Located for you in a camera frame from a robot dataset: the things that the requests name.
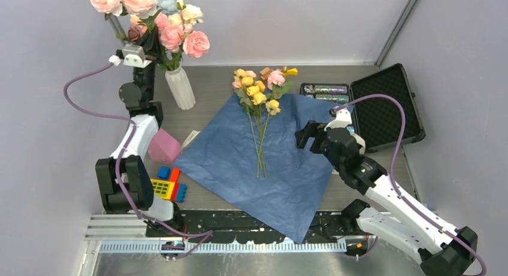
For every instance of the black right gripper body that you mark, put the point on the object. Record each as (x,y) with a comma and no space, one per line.
(320,144)

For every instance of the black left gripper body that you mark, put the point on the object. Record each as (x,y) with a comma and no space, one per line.
(152,55)

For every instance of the light pink flower stem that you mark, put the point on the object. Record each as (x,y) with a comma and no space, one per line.
(142,13)

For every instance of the dark blue wrapping paper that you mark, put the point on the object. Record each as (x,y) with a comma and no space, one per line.
(286,196)

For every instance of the cream satin ribbon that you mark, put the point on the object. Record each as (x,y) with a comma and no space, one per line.
(190,138)

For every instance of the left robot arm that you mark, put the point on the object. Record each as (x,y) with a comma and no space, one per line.
(123,180)

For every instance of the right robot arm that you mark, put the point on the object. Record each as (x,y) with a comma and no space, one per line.
(436,245)

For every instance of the pink flowers in vase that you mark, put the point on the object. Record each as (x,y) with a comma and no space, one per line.
(177,35)

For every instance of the white ribbed vase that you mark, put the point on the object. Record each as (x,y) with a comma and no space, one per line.
(181,88)

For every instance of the yellow wooden arch block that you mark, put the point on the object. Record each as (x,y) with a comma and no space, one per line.
(290,72)

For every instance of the black poker chip case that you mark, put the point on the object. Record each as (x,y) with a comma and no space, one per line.
(376,120)

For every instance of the yellow flower stems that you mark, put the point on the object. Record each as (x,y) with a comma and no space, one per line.
(253,95)

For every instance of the orange toy bar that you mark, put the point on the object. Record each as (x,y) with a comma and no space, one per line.
(175,174)

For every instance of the blue studded toy brick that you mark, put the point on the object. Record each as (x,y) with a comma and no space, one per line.
(179,192)

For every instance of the yellow grid toy block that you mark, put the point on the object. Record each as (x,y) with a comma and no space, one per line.
(163,188)

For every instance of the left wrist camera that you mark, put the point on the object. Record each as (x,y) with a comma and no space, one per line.
(134,56)

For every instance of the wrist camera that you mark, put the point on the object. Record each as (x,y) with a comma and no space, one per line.
(134,56)
(340,119)

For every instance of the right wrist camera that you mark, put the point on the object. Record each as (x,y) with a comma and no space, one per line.
(340,119)

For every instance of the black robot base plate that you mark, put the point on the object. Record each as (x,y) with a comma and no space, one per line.
(230,226)

